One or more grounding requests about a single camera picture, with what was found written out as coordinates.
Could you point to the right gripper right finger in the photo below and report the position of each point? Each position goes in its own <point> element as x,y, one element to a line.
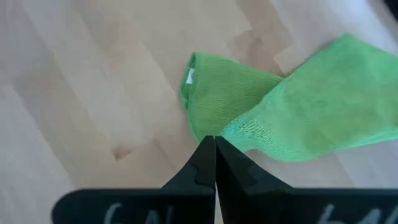
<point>295,208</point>

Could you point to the green microfiber towel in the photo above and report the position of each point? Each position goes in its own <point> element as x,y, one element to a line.
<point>311,102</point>

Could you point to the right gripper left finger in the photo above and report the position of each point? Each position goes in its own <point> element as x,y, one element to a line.
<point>149,208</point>

